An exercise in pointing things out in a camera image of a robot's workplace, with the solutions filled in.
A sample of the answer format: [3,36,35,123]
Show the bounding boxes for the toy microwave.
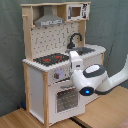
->
[67,3,90,21]

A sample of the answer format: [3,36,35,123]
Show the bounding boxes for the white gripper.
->
[69,51,84,73]

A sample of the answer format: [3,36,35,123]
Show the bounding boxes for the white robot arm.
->
[69,51,128,96]

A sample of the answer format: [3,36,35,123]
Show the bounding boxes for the black toy faucet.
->
[67,33,82,49]

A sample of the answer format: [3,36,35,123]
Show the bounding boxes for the grey range hood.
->
[35,5,64,27]

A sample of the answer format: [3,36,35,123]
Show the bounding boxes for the grey toy sink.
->
[65,47,95,56]

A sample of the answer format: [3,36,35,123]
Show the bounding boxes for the toy oven door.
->
[49,79,86,118]

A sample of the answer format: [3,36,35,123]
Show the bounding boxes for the wooden toy kitchen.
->
[22,2,105,128]

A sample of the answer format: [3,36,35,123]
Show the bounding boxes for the black stovetop red burners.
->
[34,53,69,66]

